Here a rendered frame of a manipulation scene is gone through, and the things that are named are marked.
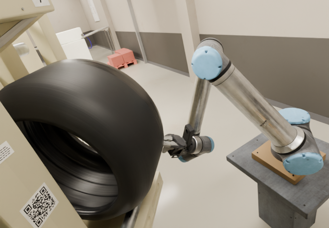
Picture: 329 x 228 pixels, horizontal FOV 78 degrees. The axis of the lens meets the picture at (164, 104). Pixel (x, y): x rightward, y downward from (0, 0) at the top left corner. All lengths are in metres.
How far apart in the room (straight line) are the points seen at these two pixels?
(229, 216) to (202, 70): 1.32
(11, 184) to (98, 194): 0.51
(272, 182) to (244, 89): 0.60
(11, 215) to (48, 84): 0.30
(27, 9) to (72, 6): 12.69
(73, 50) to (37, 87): 7.52
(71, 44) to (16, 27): 6.98
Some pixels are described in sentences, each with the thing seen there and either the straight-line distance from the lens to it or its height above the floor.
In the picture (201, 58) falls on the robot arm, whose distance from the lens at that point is 0.79.
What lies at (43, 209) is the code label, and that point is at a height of 1.21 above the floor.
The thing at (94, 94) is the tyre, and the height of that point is 1.39.
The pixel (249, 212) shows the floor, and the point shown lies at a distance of 1.89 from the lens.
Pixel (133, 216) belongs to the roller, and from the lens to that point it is 0.85.
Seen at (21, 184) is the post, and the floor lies 1.30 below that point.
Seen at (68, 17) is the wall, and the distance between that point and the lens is 13.64.
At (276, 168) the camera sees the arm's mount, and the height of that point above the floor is 0.64.
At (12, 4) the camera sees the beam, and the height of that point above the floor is 1.68.
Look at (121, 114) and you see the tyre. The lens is 0.57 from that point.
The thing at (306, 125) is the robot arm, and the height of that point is 0.88.
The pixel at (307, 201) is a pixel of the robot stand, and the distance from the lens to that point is 1.24.
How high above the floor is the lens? 1.57
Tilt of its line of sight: 27 degrees down
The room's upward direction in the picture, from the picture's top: 15 degrees counter-clockwise
